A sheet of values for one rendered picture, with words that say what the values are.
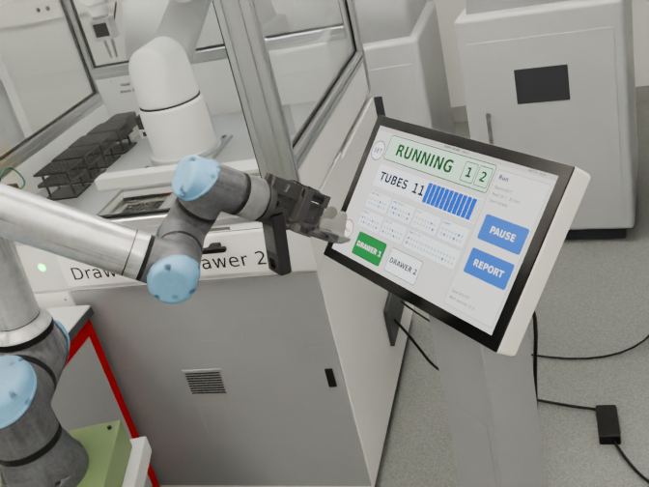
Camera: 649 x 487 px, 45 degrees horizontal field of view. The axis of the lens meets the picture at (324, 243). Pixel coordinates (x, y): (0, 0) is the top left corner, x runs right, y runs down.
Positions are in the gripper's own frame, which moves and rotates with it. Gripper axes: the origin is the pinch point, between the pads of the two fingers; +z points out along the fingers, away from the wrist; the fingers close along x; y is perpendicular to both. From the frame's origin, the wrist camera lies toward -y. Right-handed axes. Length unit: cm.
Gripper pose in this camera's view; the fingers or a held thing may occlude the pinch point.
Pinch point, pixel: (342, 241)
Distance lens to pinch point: 148.3
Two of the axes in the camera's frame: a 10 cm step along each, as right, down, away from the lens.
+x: -5.2, -2.8, 8.1
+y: 3.7, -9.3, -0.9
